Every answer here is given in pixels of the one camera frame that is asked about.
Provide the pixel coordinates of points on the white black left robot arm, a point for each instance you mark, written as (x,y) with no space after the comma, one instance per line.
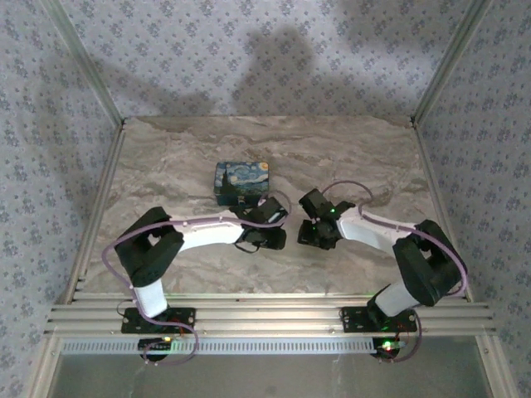
(207,234)

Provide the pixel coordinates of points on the aluminium rail beam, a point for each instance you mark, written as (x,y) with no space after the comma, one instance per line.
(265,315)

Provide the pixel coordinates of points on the small padlock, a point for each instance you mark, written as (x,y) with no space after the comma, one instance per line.
(240,202)

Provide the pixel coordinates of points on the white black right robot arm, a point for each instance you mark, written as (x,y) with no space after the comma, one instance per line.
(373,236)

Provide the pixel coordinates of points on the aluminium frame post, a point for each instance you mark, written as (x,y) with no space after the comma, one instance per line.
(85,66)
(450,66)

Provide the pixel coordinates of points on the starry night print tin box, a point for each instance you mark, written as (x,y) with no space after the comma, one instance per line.
(242,178)

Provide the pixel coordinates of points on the aluminium side rail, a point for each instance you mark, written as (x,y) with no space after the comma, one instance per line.
(97,215)
(439,207)

